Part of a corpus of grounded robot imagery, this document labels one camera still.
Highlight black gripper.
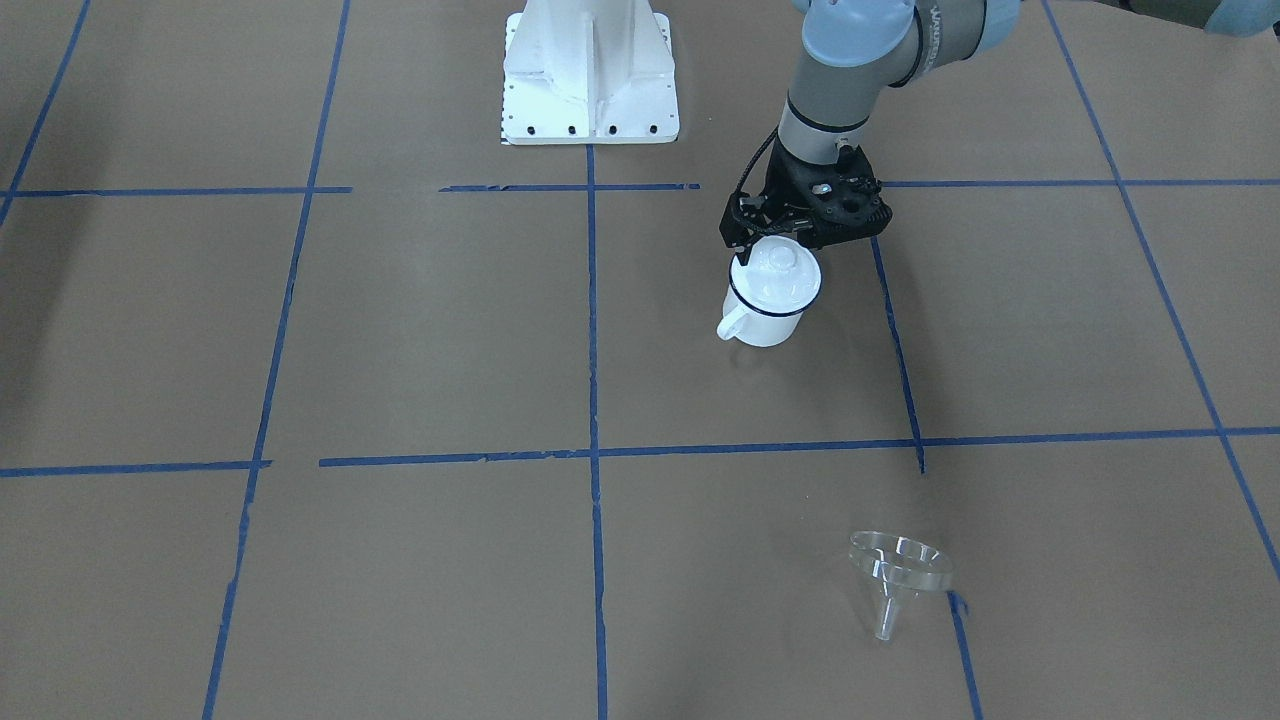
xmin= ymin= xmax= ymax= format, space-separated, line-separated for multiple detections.
xmin=755 ymin=145 xmax=846 ymax=241

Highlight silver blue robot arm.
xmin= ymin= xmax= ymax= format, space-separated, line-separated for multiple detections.
xmin=719 ymin=1 xmax=1021 ymax=252

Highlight white enamel mug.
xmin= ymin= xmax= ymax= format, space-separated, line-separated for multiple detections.
xmin=716 ymin=274 xmax=815 ymax=348

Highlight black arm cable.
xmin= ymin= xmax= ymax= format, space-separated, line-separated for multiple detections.
xmin=735 ymin=128 xmax=781 ymax=201

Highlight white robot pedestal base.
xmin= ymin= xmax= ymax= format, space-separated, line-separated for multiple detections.
xmin=500 ymin=1 xmax=681 ymax=146

